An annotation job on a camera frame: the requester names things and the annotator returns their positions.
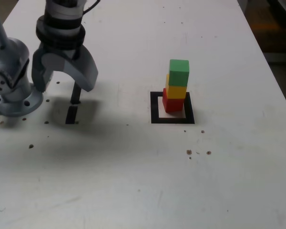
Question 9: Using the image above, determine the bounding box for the red cube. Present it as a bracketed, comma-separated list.
[162, 88, 184, 113]

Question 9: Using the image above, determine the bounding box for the black tape strip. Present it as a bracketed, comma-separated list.
[65, 81, 81, 125]

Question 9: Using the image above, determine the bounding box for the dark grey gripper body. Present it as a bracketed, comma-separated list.
[43, 47, 81, 62]

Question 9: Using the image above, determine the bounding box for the black tape square outline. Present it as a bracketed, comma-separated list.
[149, 91, 195, 125]

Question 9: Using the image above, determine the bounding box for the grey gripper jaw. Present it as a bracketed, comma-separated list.
[41, 44, 99, 93]
[31, 42, 54, 94]

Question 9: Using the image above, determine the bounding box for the brown wooden background furniture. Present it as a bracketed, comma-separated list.
[238, 0, 286, 52]

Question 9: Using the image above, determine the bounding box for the green cube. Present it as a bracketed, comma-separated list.
[168, 59, 190, 87]

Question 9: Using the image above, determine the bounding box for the yellow cube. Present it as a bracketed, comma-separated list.
[165, 73, 188, 99]

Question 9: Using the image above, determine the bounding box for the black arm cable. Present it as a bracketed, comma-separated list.
[82, 0, 101, 14]

